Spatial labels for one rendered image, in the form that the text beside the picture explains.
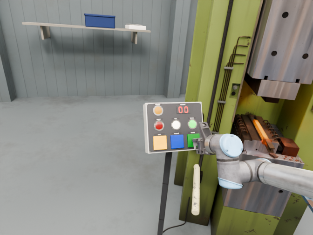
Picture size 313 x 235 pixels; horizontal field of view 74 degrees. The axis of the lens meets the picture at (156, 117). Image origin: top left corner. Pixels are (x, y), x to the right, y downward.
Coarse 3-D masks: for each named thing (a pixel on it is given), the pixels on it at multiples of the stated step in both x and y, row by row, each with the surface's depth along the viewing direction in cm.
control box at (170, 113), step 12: (144, 108) 118; (168, 108) 118; (180, 108) 119; (192, 108) 121; (144, 120) 119; (156, 120) 116; (168, 120) 117; (180, 120) 119; (144, 132) 121; (156, 132) 115; (168, 132) 117; (180, 132) 118; (192, 132) 120; (168, 144) 116
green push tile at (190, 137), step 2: (188, 134) 119; (190, 134) 119; (192, 134) 119; (194, 134) 119; (196, 134) 120; (198, 134) 120; (188, 136) 118; (190, 136) 119; (192, 136) 119; (194, 136) 119; (196, 136) 120; (198, 136) 120; (188, 138) 118; (190, 138) 119; (192, 138) 119; (188, 140) 118; (190, 140) 118; (188, 142) 118; (190, 142) 118; (192, 142) 119; (188, 144) 118; (190, 144) 118; (192, 144) 119; (188, 146) 118; (190, 146) 118; (192, 146) 118; (196, 146) 119
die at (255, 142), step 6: (246, 120) 156; (252, 120) 154; (258, 120) 155; (240, 126) 148; (246, 126) 146; (252, 126) 147; (264, 126) 147; (240, 132) 142; (252, 132) 138; (258, 132) 136; (246, 138) 132; (252, 138) 130; (258, 138) 131; (270, 138) 131; (246, 144) 131; (252, 144) 130; (258, 144) 129; (276, 144) 127; (252, 150) 132; (258, 150) 131; (264, 150) 130; (276, 150) 129
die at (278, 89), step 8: (248, 80) 141; (256, 80) 123; (264, 80) 114; (256, 88) 121; (264, 88) 116; (272, 88) 115; (280, 88) 114; (288, 88) 113; (296, 88) 113; (264, 96) 117; (272, 96) 117; (280, 96) 116; (288, 96) 115
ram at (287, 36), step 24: (264, 0) 113; (288, 0) 98; (312, 0) 97; (264, 24) 107; (288, 24) 102; (312, 24) 100; (264, 48) 108; (288, 48) 106; (312, 48) 104; (264, 72) 113; (288, 72) 110; (312, 72) 108
